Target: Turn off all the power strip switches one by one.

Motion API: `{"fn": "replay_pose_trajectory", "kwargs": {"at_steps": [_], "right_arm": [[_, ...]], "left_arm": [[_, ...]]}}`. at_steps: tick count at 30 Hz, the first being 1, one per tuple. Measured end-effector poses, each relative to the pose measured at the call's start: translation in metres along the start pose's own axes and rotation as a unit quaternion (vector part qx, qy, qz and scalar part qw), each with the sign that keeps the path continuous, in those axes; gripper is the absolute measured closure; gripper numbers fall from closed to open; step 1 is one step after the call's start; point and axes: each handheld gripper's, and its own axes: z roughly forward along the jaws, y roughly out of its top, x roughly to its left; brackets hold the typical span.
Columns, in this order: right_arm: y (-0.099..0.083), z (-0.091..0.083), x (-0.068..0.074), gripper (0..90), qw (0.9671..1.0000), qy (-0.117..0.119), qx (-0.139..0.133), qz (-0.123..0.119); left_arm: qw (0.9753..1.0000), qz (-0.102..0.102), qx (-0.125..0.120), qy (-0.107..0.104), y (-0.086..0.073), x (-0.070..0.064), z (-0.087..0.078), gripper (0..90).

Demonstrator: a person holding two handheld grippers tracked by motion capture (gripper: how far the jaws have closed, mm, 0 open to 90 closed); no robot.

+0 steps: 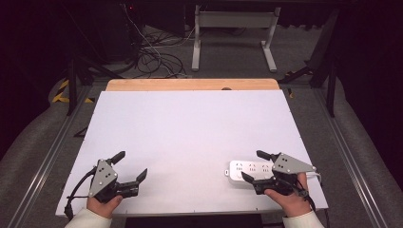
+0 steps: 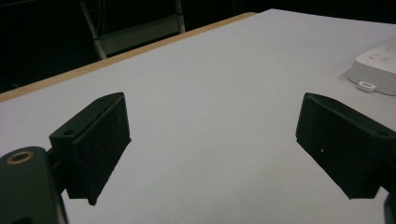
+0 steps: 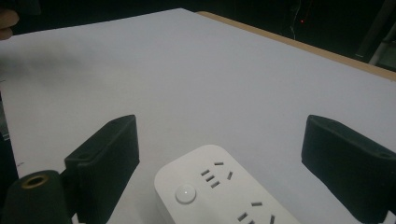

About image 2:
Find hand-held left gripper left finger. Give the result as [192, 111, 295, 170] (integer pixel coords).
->
[49, 91, 133, 206]

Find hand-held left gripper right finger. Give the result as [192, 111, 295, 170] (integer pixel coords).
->
[295, 91, 396, 201]

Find white power strip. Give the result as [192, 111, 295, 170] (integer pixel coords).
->
[346, 41, 396, 96]

